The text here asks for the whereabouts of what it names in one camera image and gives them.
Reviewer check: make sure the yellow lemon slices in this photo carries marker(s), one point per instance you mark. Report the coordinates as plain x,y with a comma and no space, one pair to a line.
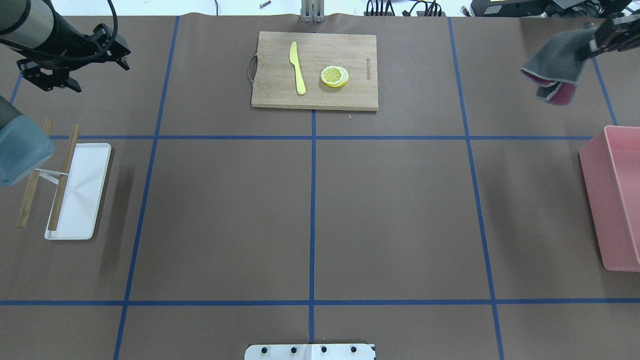
334,76

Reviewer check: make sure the pink plastic bin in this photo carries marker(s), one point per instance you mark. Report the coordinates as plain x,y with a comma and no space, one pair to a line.
611,170

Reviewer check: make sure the dark grey cloth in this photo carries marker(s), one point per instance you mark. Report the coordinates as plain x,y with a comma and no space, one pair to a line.
558,65

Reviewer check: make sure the yellow plastic knife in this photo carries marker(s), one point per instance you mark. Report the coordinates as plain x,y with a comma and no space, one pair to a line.
300,85

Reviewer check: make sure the bamboo cutting board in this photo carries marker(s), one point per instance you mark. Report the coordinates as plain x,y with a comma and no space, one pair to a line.
274,80

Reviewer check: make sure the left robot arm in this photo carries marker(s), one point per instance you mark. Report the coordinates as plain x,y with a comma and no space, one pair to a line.
26,25

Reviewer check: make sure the wooden rack bar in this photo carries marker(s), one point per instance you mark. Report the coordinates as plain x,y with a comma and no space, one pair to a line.
63,179
31,186

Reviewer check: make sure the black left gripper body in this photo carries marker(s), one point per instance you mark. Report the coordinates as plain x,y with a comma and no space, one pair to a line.
71,44

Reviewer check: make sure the left wooden rack bar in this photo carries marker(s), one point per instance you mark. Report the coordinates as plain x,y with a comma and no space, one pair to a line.
31,186

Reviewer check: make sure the right wooden rack bar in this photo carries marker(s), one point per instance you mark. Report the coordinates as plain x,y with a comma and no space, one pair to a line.
63,179

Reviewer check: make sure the white towel rack tray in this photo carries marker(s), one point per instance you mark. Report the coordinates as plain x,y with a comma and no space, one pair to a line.
83,193

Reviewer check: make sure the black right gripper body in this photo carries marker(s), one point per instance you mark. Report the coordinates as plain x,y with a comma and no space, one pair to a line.
616,33

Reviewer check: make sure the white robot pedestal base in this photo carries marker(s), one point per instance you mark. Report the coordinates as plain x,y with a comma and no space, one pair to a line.
311,351

